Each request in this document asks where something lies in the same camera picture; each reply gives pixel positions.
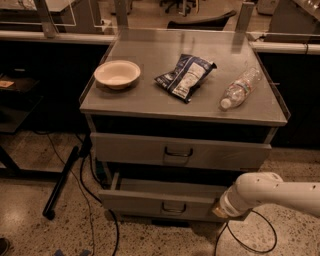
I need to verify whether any grey drawer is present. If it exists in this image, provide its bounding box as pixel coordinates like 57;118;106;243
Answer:
99;173;226;222
90;132;271;171

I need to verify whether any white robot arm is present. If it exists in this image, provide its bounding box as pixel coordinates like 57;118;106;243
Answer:
212;172;320;218

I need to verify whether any grey drawer cabinet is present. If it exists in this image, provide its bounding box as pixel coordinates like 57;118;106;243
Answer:
79;27;292;188

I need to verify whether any clear plastic water bottle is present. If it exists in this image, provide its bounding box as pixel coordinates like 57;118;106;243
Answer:
220;67;262;111

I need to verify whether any blue chip bag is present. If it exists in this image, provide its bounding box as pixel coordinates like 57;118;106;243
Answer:
155;54;217;104

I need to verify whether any black metal stand leg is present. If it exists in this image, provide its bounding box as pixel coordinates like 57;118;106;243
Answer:
42;137;91;220

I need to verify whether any white bowl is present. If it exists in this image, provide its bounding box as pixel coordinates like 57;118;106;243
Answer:
94;60;141;90

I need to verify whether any dark shoe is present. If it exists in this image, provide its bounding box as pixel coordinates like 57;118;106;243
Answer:
0;238;10;256

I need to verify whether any dark side table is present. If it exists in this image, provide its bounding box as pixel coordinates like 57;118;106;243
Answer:
0;68;42;179

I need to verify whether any black floor cable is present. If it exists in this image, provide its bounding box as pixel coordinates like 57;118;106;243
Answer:
46;133;121;256

